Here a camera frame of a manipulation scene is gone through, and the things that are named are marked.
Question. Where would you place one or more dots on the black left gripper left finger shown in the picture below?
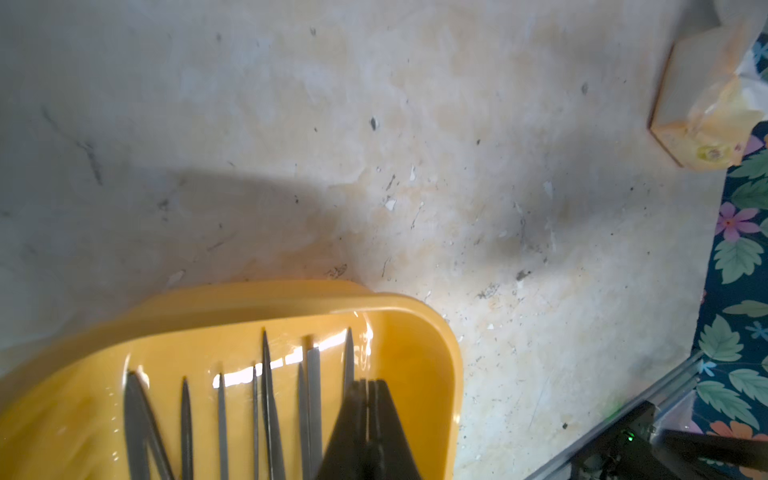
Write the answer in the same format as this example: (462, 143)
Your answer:
(345, 452)

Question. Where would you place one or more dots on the yellow tissue pack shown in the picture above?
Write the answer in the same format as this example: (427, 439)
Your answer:
(702, 117)

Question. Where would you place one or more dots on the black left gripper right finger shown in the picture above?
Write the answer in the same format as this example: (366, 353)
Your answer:
(391, 457)

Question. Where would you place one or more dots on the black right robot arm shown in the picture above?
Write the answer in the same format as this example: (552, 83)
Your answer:
(632, 448)

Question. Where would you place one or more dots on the file tool yellow black handle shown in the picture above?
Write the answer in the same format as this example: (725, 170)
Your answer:
(142, 433)

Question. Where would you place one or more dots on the yellow plastic storage tray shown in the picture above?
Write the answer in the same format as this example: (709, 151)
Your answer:
(62, 412)

